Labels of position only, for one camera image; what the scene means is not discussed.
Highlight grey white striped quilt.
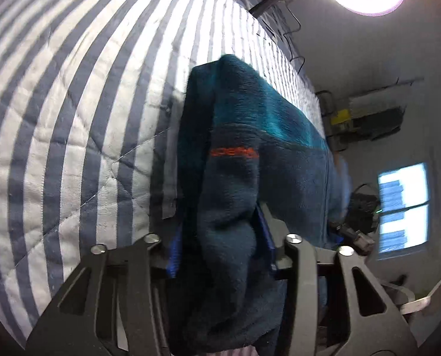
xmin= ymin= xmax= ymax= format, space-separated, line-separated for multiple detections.
xmin=0 ymin=0 xmax=325 ymax=349

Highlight blue checkered bed sheet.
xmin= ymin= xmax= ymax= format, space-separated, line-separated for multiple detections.
xmin=206 ymin=0 xmax=306 ymax=60

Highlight teal plaid fleece jacket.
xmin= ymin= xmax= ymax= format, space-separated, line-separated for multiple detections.
xmin=166 ymin=54 xmax=352 ymax=356

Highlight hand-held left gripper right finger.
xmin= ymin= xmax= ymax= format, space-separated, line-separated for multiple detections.
xmin=255 ymin=203 xmax=418 ymax=356

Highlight black metal coat rack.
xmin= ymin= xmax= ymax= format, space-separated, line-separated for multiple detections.
xmin=315 ymin=78 xmax=425 ymax=149

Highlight yellow box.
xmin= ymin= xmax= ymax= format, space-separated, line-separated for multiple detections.
xmin=331 ymin=109 xmax=351 ymax=125

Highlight striped white towel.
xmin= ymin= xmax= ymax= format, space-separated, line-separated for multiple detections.
xmin=348 ymin=91 xmax=406 ymax=117

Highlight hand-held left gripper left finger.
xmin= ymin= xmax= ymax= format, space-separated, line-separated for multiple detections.
xmin=26 ymin=225 xmax=184 ymax=356

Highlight black power cable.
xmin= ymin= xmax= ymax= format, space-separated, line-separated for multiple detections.
xmin=270 ymin=5 xmax=307 ymax=78

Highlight dark hanging clothes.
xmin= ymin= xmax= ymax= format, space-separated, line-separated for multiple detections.
xmin=354 ymin=107 xmax=406 ymax=139

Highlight window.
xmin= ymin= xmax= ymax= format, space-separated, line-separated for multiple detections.
xmin=377 ymin=162 xmax=430 ymax=256

